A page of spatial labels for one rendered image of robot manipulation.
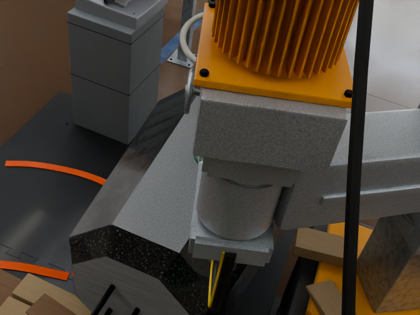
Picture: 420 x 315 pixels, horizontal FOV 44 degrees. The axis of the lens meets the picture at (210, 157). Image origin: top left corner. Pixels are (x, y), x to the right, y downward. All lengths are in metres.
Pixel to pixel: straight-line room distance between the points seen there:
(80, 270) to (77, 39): 1.55
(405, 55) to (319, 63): 4.10
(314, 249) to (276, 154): 0.99
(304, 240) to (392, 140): 0.73
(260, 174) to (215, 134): 0.20
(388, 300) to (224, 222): 0.79
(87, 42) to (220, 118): 2.23
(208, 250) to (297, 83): 0.51
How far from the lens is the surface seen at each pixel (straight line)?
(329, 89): 0.93
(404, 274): 1.73
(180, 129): 2.16
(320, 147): 0.94
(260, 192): 1.13
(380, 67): 4.72
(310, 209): 1.24
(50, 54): 4.19
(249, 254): 1.27
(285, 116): 0.89
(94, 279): 1.94
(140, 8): 3.00
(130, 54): 2.95
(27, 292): 2.43
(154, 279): 1.76
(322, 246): 1.92
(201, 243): 1.25
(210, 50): 0.96
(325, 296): 1.83
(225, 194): 1.14
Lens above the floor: 2.26
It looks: 43 degrees down
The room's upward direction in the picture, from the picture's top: 10 degrees clockwise
